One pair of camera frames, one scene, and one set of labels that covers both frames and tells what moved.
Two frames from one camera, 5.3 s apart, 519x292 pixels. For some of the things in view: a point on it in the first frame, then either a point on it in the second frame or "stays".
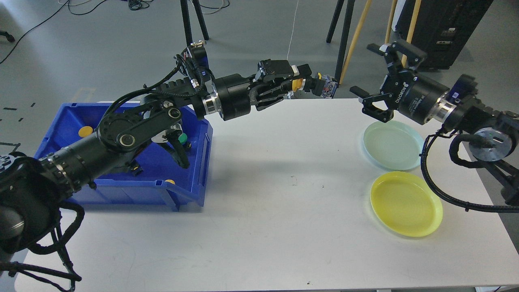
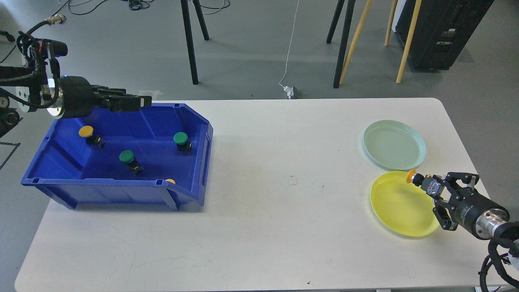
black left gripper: (234, 98) -> (76, 97)
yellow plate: (406, 203) stays
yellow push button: (297, 84) -> (416, 178)
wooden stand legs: (416, 10) stays
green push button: (136, 168) stays
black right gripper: (413, 95) -> (477, 213)
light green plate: (395, 145) stays
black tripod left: (186, 21) stays
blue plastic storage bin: (157, 179) stays
